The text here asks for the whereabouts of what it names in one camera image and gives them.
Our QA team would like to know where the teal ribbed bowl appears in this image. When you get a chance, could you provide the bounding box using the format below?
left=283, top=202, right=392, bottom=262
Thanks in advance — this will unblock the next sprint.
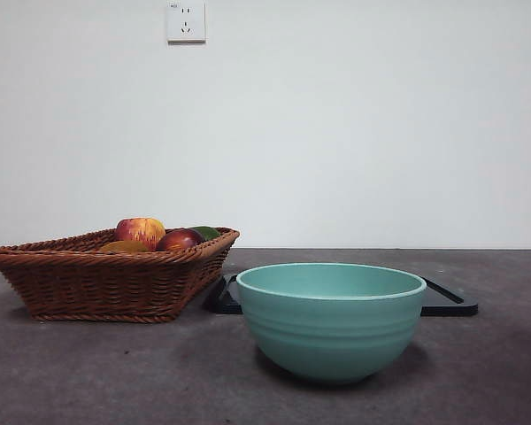
left=235, top=261, right=427, bottom=384

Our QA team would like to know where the white wall socket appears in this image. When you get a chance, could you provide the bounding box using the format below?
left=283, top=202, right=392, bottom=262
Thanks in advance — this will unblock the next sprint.
left=166, top=2, right=206, bottom=44

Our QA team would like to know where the red yellow apple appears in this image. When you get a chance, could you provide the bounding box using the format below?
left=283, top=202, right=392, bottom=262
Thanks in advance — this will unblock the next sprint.
left=114, top=216, right=166, bottom=250

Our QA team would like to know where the green avocado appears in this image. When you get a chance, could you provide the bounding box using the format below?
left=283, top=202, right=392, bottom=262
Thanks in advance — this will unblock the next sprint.
left=189, top=225, right=221, bottom=243

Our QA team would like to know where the brownish yellow round fruit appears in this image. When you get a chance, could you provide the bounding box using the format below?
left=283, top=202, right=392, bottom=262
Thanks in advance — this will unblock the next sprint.
left=97, top=239, right=152, bottom=254

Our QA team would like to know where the dark teal rectangular tray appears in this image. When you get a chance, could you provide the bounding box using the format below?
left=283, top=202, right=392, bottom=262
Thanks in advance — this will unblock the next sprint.
left=203, top=273, right=479, bottom=318

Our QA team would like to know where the brown wicker basket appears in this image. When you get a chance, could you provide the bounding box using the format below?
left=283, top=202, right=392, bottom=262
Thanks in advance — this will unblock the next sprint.
left=0, top=226, right=241, bottom=323

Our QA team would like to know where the dark red apple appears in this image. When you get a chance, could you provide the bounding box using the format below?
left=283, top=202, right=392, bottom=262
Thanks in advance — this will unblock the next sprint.
left=154, top=228, right=204, bottom=252

